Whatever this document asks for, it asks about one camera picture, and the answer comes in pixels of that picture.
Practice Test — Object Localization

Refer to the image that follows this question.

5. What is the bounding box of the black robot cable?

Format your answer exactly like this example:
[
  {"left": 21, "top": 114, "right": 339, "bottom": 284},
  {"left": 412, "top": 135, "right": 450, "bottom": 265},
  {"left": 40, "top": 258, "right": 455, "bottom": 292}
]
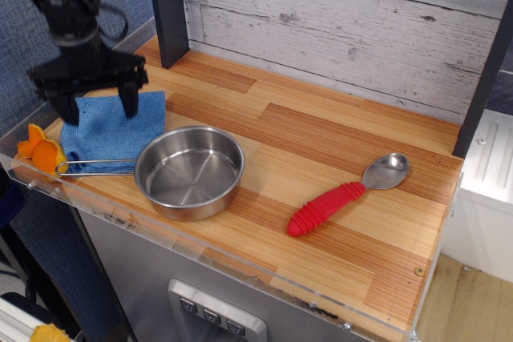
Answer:
[{"left": 98, "top": 3, "right": 130, "bottom": 42}]

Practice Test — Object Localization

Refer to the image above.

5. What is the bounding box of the clear acrylic front guard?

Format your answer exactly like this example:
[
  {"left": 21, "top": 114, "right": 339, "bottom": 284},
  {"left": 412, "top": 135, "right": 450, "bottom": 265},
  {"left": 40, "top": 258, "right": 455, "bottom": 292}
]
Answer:
[{"left": 1, "top": 155, "right": 418, "bottom": 341}]

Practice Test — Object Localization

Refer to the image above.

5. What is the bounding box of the dark grey left post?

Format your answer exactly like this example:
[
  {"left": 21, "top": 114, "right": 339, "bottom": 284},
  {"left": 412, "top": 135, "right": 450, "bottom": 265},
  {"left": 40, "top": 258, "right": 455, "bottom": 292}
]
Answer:
[{"left": 152, "top": 0, "right": 189, "bottom": 69}]

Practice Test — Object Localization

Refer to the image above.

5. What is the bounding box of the blue cloth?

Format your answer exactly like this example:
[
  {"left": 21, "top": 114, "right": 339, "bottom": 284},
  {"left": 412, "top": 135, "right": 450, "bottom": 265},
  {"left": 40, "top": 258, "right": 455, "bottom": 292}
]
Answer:
[{"left": 59, "top": 91, "right": 166, "bottom": 174}]

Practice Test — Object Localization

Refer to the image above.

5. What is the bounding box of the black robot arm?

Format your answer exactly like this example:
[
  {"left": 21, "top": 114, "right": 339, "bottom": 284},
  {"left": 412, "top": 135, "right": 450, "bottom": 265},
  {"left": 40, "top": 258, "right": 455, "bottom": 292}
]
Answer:
[{"left": 27, "top": 0, "right": 148, "bottom": 126}]

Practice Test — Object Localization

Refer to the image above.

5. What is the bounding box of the orange plush fish toy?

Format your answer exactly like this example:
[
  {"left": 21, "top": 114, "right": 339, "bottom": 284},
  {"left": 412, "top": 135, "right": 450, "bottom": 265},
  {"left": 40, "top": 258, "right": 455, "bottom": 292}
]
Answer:
[{"left": 17, "top": 123, "right": 68, "bottom": 177}]

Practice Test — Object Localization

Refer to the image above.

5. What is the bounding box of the white ribbed appliance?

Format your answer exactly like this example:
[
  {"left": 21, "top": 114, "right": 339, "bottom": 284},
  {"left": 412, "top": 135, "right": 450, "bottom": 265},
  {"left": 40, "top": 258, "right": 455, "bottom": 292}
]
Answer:
[{"left": 441, "top": 110, "right": 512, "bottom": 282}]

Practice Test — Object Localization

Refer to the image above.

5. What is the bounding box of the orange yellow object bottom left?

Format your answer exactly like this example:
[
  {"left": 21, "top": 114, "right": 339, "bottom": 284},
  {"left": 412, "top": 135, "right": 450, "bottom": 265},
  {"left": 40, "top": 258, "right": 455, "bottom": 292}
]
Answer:
[{"left": 29, "top": 324, "right": 71, "bottom": 342}]

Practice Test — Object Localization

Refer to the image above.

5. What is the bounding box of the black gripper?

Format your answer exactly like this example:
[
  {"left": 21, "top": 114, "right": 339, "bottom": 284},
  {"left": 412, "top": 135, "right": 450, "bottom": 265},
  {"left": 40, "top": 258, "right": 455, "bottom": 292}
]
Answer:
[{"left": 27, "top": 34, "right": 148, "bottom": 125}]

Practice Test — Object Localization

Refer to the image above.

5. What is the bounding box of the silver button control panel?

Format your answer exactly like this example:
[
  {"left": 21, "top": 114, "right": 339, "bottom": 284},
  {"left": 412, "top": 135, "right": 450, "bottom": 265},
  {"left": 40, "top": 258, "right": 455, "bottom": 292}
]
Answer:
[{"left": 168, "top": 279, "right": 268, "bottom": 341}]

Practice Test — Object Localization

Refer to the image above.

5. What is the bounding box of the stainless steel pan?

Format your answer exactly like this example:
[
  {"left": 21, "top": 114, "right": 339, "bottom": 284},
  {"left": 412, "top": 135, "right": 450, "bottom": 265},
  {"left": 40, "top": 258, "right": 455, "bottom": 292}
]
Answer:
[{"left": 55, "top": 126, "right": 245, "bottom": 222}]

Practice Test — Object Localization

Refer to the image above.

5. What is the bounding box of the dark grey post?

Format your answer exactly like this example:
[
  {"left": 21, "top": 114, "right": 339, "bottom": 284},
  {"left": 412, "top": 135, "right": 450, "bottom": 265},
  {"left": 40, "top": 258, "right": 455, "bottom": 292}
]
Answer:
[
  {"left": 152, "top": 0, "right": 189, "bottom": 69},
  {"left": 452, "top": 0, "right": 512, "bottom": 159}
]

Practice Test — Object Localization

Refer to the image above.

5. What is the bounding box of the stainless steel cabinet front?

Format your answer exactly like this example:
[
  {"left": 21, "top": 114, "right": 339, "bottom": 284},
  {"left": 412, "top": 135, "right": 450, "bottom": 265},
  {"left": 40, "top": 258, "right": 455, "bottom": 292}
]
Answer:
[{"left": 78, "top": 209, "right": 374, "bottom": 342}]

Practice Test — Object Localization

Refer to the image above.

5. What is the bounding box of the dark grey right post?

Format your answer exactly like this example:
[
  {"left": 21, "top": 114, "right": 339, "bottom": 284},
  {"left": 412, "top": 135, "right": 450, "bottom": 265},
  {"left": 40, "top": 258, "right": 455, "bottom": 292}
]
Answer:
[{"left": 452, "top": 0, "right": 512, "bottom": 159}]

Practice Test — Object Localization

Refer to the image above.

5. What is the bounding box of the red handled metal spoon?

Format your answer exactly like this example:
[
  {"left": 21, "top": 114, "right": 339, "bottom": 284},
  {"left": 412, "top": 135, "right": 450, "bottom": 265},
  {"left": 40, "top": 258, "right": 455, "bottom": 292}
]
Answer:
[{"left": 286, "top": 153, "right": 410, "bottom": 236}]

